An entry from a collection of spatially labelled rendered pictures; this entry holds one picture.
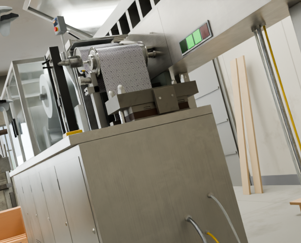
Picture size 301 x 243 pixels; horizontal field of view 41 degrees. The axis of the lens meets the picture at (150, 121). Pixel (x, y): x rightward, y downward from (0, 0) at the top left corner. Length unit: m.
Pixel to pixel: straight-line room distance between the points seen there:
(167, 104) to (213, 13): 0.43
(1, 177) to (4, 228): 3.38
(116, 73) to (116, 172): 0.56
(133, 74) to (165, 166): 0.53
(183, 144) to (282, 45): 2.90
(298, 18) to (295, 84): 2.86
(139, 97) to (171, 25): 0.41
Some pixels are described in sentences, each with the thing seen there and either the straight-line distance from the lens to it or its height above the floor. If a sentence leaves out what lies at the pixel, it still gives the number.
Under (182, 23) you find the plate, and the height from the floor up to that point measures 1.28.
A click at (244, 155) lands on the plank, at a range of 4.76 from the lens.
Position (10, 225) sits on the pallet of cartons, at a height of 0.30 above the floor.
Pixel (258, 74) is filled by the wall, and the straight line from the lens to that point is 4.81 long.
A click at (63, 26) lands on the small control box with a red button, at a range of 2.57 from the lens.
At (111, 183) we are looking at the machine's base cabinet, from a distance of 1.55.
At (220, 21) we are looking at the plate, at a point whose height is 1.18.
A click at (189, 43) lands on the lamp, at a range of 1.79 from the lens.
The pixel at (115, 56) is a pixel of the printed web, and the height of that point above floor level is 1.25.
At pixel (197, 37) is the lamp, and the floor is 1.18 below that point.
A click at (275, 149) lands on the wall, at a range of 4.85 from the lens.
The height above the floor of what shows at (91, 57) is 1.26.
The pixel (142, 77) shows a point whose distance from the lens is 1.96.
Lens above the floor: 0.76
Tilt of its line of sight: 4 degrees up
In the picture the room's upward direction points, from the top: 15 degrees counter-clockwise
